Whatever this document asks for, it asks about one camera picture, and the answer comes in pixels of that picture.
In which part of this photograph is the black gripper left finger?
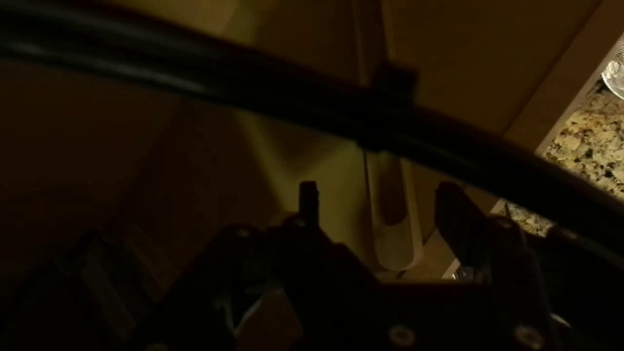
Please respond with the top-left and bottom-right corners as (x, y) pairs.
(134, 181), (393, 351)

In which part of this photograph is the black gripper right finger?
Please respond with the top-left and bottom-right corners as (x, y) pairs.
(434, 181), (561, 351)

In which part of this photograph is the silver round dish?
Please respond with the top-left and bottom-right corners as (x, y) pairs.
(598, 37), (624, 101)

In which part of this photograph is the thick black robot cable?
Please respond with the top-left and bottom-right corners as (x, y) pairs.
(0, 0), (624, 265)

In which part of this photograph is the wooden wall cupboard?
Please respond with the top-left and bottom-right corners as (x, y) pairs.
(0, 0), (607, 289)

